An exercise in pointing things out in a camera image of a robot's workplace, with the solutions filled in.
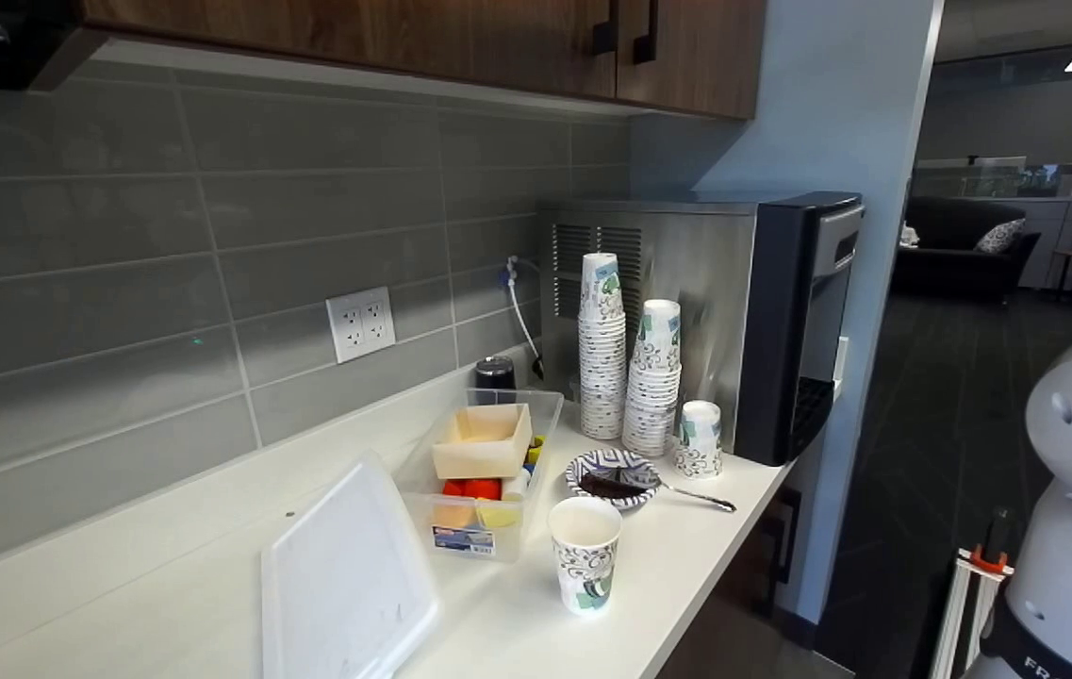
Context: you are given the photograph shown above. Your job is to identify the tall stack of paper cups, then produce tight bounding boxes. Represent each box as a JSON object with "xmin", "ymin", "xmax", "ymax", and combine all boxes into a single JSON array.
[{"xmin": 577, "ymin": 252, "xmax": 629, "ymax": 441}]

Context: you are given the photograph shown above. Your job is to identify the wide wooden cabinet door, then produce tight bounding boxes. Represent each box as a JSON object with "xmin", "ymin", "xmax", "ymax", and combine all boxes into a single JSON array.
[{"xmin": 81, "ymin": 0, "xmax": 619, "ymax": 101}]

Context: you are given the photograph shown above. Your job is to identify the stand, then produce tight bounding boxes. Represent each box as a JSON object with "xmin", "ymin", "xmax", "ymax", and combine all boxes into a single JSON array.
[{"xmin": 928, "ymin": 507, "xmax": 1016, "ymax": 679}]

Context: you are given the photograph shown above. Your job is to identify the medium stack of paper cups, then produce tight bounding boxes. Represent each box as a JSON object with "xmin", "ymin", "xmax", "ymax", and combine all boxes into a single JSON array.
[{"xmin": 621, "ymin": 299, "xmax": 684, "ymax": 458}]

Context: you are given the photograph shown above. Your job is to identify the clear plastic bin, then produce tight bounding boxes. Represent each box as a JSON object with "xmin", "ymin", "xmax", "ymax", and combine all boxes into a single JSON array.
[{"xmin": 393, "ymin": 388, "xmax": 566, "ymax": 565}]

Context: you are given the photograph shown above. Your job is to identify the short stack of paper cups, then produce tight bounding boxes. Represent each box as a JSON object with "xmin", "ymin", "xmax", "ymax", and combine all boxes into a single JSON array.
[{"xmin": 671, "ymin": 400, "xmax": 724, "ymax": 480}]

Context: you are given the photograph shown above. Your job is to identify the black cabinet door handle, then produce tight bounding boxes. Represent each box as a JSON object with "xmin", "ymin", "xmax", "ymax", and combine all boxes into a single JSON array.
[
  {"xmin": 591, "ymin": 0, "xmax": 619, "ymax": 56},
  {"xmin": 632, "ymin": 0, "xmax": 660, "ymax": 66}
]

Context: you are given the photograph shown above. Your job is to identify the metal spoon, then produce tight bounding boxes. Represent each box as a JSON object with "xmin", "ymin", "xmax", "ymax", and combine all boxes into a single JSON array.
[{"xmin": 651, "ymin": 475, "xmax": 738, "ymax": 514}]

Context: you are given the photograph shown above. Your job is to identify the white wall socket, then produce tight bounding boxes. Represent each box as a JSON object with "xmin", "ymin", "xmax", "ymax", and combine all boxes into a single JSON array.
[{"xmin": 325, "ymin": 286, "xmax": 397, "ymax": 365}]

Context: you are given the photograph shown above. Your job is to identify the black sofa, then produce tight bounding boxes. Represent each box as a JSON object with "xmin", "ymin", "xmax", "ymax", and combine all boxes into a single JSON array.
[{"xmin": 891, "ymin": 195, "xmax": 1042, "ymax": 304}]

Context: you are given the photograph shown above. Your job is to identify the white hose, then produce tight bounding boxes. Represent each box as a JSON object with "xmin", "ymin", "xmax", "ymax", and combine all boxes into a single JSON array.
[{"xmin": 500, "ymin": 254, "xmax": 545, "ymax": 380}]

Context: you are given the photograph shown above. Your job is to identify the wooden box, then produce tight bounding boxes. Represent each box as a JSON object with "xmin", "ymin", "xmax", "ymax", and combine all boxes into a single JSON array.
[{"xmin": 431, "ymin": 403, "xmax": 535, "ymax": 481}]

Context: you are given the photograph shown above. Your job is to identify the orange toy pieces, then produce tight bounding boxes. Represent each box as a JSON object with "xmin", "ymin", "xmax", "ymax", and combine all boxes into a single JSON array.
[{"xmin": 440, "ymin": 478, "xmax": 503, "ymax": 502}]

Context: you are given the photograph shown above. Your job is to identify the black cylindrical mug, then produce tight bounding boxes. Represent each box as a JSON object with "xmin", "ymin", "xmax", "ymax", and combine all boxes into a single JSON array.
[{"xmin": 473, "ymin": 356, "xmax": 519, "ymax": 407}]

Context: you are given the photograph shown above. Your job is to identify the narrow wooden cabinet door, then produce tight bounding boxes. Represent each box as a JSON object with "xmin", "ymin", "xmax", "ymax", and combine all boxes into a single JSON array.
[{"xmin": 616, "ymin": 0, "xmax": 768, "ymax": 121}]

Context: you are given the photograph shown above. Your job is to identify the black lower cabinet handle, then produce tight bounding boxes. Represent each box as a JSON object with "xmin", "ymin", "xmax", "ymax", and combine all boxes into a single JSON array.
[{"xmin": 760, "ymin": 487, "xmax": 803, "ymax": 588}]

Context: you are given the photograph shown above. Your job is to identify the white plastic bin lid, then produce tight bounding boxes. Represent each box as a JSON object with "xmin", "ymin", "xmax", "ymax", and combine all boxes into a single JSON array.
[{"xmin": 259, "ymin": 452, "xmax": 443, "ymax": 679}]

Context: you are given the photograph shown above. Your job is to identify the patterned paper cup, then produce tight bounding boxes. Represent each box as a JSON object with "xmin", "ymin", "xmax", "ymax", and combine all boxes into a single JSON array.
[{"xmin": 547, "ymin": 496, "xmax": 623, "ymax": 618}]

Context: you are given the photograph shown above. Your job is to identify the wooden wall cabinet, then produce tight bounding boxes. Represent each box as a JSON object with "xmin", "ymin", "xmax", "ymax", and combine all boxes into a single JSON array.
[{"xmin": 29, "ymin": 0, "xmax": 768, "ymax": 121}]

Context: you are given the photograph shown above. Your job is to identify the patterned cushion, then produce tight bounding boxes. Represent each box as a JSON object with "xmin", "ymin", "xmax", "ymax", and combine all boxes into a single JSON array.
[{"xmin": 973, "ymin": 218, "xmax": 1028, "ymax": 255}]

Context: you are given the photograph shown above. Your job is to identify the patterned paper bowl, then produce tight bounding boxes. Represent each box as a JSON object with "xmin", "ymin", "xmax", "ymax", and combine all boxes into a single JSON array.
[{"xmin": 565, "ymin": 448, "xmax": 662, "ymax": 512}]

